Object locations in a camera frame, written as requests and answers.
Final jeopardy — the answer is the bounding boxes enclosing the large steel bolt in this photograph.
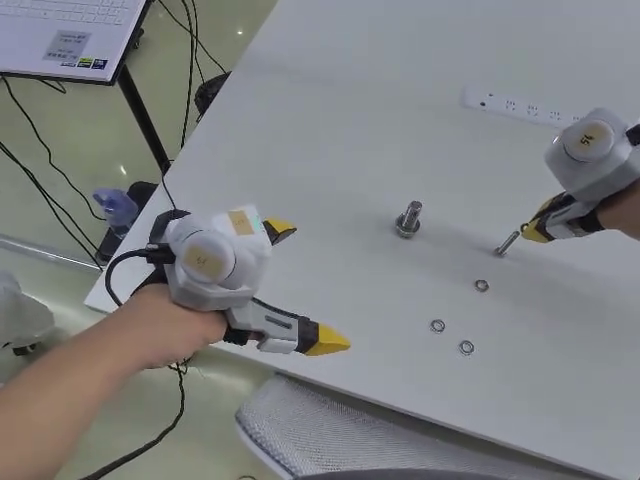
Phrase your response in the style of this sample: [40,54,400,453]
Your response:
[394,199,426,241]

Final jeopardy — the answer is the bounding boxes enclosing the small steel bolt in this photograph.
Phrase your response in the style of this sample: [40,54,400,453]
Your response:
[494,230,522,258]

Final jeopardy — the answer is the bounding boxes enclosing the white laptop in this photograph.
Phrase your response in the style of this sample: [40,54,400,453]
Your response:
[0,0,153,87]

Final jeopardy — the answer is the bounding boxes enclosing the person's right hand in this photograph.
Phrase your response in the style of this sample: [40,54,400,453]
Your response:
[596,174,640,232]

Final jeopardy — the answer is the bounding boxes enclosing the white mesh office chair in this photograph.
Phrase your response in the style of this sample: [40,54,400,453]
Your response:
[234,373,594,480]

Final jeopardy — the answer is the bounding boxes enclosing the thin black floor cable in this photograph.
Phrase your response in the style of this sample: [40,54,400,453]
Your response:
[74,349,202,480]

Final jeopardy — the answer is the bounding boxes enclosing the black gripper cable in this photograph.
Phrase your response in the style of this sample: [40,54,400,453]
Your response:
[103,243,174,307]

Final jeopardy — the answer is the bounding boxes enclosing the black power adapter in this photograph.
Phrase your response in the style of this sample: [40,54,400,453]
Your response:
[193,71,233,115]

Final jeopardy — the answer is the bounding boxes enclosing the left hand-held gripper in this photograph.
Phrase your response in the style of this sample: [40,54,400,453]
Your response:
[162,202,352,359]

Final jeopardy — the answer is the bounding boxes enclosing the person's left hand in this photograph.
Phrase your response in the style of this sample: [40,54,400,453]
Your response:
[130,283,230,372]

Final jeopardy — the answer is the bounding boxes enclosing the white power strip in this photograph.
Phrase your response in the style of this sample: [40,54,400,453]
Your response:
[459,85,587,129]

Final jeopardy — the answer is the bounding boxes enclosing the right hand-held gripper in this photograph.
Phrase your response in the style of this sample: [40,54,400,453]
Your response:
[519,106,640,245]

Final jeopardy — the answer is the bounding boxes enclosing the white chair base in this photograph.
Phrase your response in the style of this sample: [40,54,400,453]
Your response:
[0,268,55,357]

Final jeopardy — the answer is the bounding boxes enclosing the black side table leg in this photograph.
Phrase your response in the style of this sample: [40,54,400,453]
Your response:
[116,63,173,175]

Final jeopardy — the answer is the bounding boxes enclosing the blue spray bottle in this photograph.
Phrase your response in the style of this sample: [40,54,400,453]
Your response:
[92,186,140,242]

